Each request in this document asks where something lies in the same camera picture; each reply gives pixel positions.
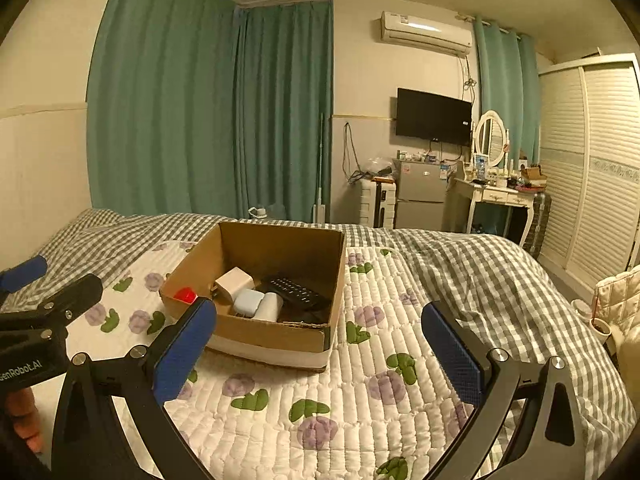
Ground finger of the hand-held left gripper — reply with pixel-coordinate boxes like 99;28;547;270
0;274;104;333
0;255;49;293

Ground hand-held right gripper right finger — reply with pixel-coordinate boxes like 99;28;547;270
421;301;586;480

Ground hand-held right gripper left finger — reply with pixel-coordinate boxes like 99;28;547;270
52;296;218;480

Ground light blue earbuds case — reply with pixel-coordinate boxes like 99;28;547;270
234;288;266;318

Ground white wall charger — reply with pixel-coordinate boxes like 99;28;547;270
212;268;257;306

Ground brown cardboard box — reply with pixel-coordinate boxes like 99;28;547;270
159;221;347;371

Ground white flashlight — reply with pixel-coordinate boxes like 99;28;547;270
256;292;284;322

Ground black remote control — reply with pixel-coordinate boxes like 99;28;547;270
261;274;332;311

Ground person's left hand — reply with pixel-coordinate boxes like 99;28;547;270
5;387;42;453

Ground white floral quilted mat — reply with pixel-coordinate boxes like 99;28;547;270
65;240;481;480

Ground white cup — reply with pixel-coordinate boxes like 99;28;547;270
590;317;613;351

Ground dark patterned suitcase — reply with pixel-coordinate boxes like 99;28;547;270
531;192;553;256

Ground grey mini fridge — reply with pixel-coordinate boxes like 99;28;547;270
394;159;451;231

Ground white dressing table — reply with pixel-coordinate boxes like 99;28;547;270
452;175;546;248

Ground white suitcase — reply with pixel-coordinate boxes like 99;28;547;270
359;180;398;228

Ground cream quilted jacket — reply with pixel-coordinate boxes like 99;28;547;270
591;266;640;356

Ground oval white mirror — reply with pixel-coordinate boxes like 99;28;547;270
474;110;507;168

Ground wide green curtain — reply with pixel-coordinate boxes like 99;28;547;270
86;0;241;216

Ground white louvred wardrobe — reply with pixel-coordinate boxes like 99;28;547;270
537;55;640;291

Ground green corner curtain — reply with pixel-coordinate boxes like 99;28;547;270
232;1;335;222

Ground narrow green curtain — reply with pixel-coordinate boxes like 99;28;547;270
472;17;542;161

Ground white air conditioner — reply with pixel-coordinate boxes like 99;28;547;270
380;10;473;57

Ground black wall cables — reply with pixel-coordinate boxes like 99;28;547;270
342;122;371;183

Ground black wall television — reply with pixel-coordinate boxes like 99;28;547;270
396;87;473;147

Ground air conditioner cable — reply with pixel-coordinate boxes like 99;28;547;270
460;55;476;103

